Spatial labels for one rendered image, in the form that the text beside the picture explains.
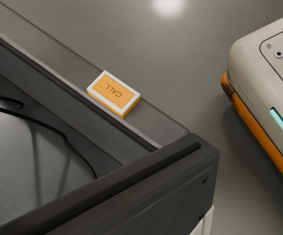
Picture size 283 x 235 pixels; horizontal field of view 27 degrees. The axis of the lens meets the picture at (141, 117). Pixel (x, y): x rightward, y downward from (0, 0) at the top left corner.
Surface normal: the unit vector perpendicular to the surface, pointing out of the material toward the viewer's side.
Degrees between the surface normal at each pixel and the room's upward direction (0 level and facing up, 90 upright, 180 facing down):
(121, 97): 0
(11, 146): 0
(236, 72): 90
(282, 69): 0
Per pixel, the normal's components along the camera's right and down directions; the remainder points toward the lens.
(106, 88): -0.05, -0.48
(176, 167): 0.39, -0.82
